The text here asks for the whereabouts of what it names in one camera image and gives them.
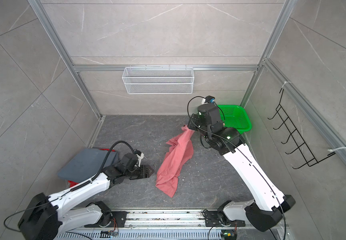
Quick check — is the green plastic laundry basket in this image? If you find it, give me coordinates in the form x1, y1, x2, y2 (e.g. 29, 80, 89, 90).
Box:
218, 105, 252, 134

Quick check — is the white zip tie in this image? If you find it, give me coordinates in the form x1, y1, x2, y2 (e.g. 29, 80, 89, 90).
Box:
327, 146, 346, 153

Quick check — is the pink-red t-shirt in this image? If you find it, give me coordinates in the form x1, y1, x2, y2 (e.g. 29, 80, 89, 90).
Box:
156, 125, 194, 198

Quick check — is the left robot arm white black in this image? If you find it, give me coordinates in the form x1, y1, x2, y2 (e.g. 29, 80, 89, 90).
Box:
18, 151, 154, 240

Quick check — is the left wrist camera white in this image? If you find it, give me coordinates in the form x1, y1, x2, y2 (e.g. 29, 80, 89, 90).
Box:
135, 150, 145, 167

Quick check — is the black wire hook rack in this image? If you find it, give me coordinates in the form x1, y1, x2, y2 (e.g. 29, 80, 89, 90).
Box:
267, 89, 336, 170

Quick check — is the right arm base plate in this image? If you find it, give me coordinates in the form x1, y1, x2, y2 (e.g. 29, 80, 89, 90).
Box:
201, 210, 246, 227

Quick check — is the aluminium mounting rail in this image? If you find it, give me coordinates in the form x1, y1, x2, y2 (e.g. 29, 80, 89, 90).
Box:
40, 209, 289, 231

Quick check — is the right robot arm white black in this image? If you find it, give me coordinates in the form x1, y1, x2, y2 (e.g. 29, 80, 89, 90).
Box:
188, 103, 295, 232

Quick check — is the folded grey t-shirt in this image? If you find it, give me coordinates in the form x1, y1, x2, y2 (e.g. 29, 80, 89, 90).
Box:
57, 148, 108, 184

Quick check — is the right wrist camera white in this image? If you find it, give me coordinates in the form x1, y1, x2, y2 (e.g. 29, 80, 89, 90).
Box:
201, 96, 215, 105

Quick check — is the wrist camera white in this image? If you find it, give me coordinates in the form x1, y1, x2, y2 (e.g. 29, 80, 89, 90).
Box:
135, 150, 145, 167
201, 96, 215, 105

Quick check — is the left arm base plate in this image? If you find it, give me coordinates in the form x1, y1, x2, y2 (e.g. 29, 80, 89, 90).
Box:
84, 211, 128, 228

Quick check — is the white wire mesh shelf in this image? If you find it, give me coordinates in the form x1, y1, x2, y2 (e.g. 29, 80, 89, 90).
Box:
122, 67, 194, 95

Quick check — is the black corrugated cable hose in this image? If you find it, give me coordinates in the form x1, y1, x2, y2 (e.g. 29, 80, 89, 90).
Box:
91, 140, 136, 181

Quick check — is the folded red t-shirt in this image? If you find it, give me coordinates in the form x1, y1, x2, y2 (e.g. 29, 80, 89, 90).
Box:
68, 149, 109, 188

